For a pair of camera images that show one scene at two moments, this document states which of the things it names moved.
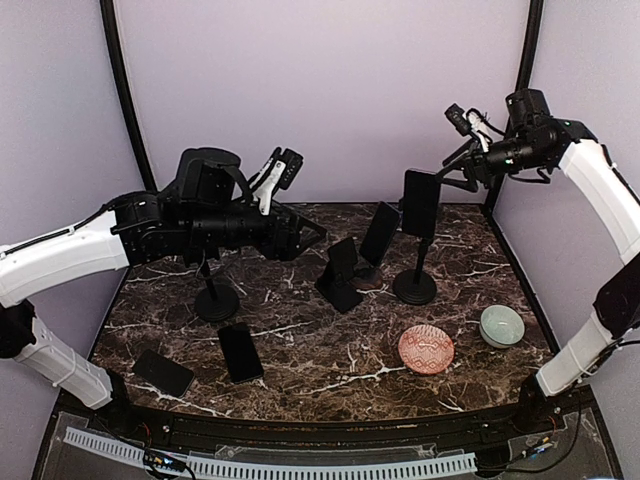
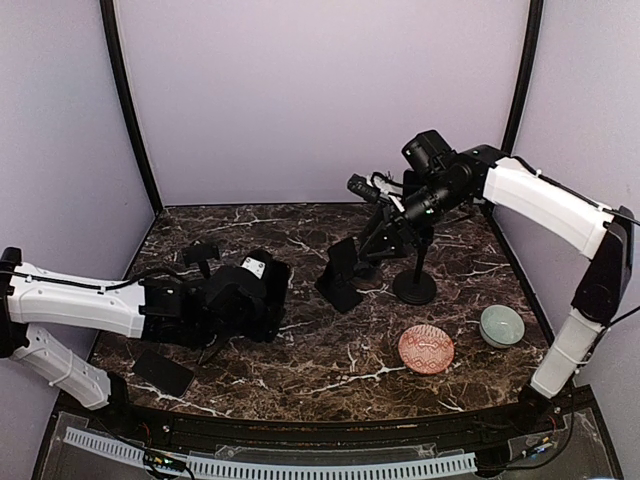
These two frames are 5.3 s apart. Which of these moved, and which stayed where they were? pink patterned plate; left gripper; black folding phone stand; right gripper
Moved: right gripper; left gripper
Stayed: black folding phone stand; pink patterned plate
